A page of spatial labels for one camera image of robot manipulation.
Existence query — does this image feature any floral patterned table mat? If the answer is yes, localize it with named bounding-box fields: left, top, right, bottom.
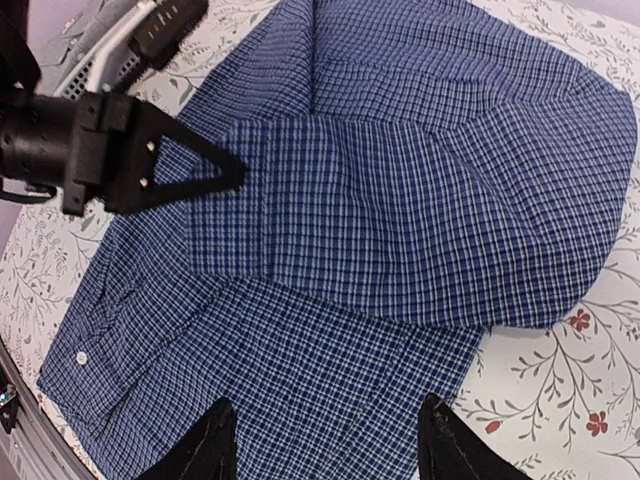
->
left=1, top=1, right=639, bottom=479

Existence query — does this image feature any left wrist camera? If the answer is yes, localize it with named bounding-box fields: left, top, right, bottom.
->
left=128, top=0, right=209, bottom=70

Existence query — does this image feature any grey folded shirt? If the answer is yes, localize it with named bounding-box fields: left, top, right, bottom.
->
left=35, top=1, right=136, bottom=84

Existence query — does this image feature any blue plaid long sleeve shirt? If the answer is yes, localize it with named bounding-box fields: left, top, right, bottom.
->
left=38, top=1, right=637, bottom=479

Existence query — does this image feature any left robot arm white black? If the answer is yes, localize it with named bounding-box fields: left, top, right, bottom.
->
left=1, top=1, right=248, bottom=217

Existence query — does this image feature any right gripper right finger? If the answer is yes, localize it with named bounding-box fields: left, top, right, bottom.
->
left=418, top=393, right=528, bottom=480

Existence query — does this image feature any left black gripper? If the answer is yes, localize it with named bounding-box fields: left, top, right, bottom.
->
left=62, top=92, right=248, bottom=216

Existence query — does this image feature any aluminium front rail frame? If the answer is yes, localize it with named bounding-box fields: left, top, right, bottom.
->
left=1, top=347, right=94, bottom=480

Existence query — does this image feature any white plastic basket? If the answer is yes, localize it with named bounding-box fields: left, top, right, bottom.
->
left=36, top=1, right=157, bottom=100

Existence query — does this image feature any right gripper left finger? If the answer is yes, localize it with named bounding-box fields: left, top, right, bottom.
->
left=137, top=397, right=237, bottom=480

